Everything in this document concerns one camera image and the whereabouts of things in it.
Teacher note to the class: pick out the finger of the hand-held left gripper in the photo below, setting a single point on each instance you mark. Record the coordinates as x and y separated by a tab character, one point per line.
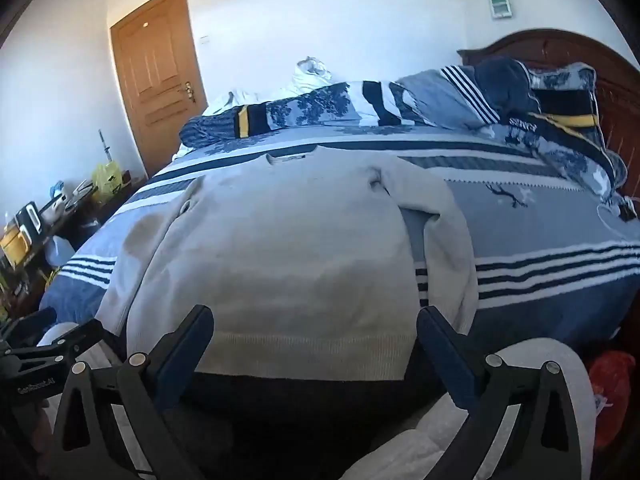
30	324
75	337

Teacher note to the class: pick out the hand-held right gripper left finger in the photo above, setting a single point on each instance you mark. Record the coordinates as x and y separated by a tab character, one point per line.
185	350

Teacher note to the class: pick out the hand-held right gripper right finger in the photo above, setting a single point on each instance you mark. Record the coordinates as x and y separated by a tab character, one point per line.
445	355

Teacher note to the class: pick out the beige sweater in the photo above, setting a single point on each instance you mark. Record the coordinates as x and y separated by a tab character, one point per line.
280	260

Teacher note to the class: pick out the white clothes pile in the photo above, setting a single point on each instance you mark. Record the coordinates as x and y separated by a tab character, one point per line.
310	75

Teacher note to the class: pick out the person's left hand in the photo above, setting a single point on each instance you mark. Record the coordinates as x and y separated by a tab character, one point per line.
40	430

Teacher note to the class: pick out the yellow box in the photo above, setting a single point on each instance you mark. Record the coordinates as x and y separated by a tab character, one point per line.
14	247

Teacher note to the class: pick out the white plastic bag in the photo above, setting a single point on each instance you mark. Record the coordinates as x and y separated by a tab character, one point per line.
60	250

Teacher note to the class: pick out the black and white appliance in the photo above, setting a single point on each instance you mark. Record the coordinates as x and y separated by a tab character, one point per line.
27	217

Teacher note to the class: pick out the person's white quilted pants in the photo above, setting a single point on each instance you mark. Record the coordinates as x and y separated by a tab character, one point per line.
400	455

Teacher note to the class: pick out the dark wooden side table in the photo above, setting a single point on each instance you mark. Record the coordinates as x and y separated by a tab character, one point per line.
92	210

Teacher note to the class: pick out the blue cloth item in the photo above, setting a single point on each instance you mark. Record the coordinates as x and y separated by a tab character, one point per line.
54	190

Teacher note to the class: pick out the blue striped bed blanket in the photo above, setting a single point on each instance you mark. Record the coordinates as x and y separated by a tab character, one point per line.
525	240

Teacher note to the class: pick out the yellow plastic bag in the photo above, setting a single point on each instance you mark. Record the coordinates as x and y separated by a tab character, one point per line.
107	177

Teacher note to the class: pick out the red plastic bag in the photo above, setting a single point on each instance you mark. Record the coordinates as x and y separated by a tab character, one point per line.
610	375

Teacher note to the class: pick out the thin metal rod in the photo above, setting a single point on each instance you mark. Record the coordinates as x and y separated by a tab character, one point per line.
104	145

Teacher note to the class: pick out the blue printed pillow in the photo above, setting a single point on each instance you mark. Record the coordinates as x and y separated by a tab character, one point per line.
565	155
565	95

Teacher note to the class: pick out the grey white-striped pillow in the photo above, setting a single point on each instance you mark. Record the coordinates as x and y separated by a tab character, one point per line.
440	95

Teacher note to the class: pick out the dark blue cloth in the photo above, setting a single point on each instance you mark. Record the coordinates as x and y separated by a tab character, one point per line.
505	82

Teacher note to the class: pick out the rolled blue printed quilt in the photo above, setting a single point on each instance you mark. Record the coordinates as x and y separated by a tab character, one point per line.
320	105

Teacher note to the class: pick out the wooden door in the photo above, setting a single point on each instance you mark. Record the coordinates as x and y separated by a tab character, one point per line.
150	60

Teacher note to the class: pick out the wooden headboard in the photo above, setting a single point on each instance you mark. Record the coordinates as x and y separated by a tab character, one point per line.
550	47

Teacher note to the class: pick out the white wall control panel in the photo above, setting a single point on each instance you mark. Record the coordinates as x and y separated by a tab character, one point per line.
500	1

